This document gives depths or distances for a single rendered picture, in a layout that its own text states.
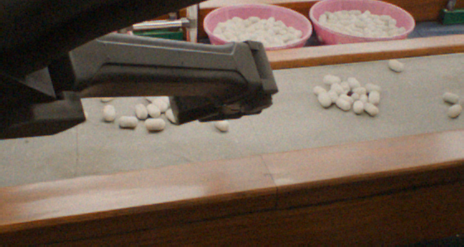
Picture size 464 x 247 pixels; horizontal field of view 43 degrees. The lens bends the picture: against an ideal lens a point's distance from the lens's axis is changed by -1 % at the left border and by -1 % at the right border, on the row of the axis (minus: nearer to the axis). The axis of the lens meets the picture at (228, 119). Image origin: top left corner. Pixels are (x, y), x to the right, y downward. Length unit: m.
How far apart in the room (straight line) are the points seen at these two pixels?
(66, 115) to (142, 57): 0.11
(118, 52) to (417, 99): 0.87
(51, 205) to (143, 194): 0.14
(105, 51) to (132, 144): 0.58
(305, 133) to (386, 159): 0.17
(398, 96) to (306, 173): 0.38
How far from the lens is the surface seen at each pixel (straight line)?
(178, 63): 0.57
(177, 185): 0.92
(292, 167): 0.97
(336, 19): 1.61
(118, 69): 0.50
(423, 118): 1.22
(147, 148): 1.05
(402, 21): 1.63
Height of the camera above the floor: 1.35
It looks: 33 degrees down
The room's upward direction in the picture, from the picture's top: 2 degrees clockwise
